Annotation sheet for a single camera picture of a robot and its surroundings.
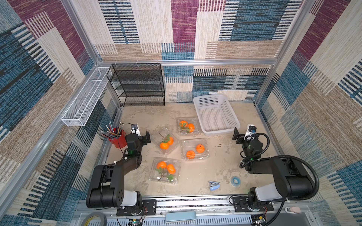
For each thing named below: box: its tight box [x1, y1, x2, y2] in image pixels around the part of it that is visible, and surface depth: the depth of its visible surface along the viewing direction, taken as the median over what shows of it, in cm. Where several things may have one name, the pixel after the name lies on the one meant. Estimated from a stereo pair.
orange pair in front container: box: [155, 161, 176, 181], surface depth 84 cm
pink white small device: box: [284, 206, 302, 214], surface depth 71 cm
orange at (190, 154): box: [186, 150, 196, 160], surface depth 91 cm
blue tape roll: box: [230, 175, 241, 188], surface depth 83 cm
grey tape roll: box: [81, 211, 108, 226], surface depth 71 cm
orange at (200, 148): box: [195, 143, 206, 154], surface depth 93 cm
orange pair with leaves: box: [179, 120, 196, 133], surface depth 104 cm
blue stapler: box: [208, 180, 221, 192], surface depth 81 cm
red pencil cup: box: [100, 121, 127, 149], surface depth 92 cm
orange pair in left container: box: [159, 134, 174, 150], surface depth 95 cm
